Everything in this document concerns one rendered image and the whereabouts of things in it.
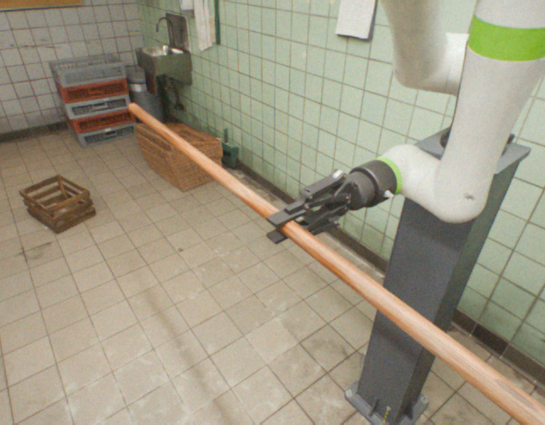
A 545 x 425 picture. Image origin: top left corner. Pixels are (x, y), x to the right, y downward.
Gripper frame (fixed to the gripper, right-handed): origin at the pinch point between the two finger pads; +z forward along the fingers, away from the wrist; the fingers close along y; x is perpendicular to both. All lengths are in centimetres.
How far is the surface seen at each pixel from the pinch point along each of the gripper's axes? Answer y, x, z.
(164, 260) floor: 119, 140, -17
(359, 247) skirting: 114, 68, -120
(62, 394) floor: 119, 85, 55
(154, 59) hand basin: 34, 288, -90
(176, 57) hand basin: 35, 287, -110
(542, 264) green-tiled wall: 64, -19, -120
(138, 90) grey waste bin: 75, 351, -90
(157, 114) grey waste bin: 103, 349, -105
